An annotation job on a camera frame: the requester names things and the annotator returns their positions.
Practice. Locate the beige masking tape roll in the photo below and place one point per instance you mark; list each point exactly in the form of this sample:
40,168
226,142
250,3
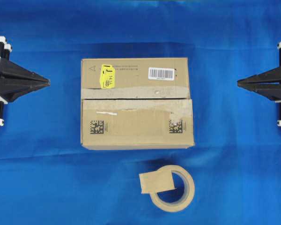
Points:
188,194

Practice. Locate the brown cardboard box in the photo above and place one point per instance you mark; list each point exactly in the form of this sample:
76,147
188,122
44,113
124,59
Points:
138,113

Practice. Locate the blue table cloth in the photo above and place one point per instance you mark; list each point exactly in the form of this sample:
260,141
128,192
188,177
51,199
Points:
48,178

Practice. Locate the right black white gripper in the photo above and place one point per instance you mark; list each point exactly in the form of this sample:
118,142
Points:
262,84

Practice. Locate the yellow sticker label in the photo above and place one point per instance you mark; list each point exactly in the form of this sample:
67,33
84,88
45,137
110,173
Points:
107,77

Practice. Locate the white barcode label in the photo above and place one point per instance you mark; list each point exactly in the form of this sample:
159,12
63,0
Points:
156,73

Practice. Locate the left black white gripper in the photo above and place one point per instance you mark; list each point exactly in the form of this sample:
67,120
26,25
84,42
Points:
12,90

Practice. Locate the cut beige tape piece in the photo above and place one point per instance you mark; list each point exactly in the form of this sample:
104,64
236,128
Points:
156,181

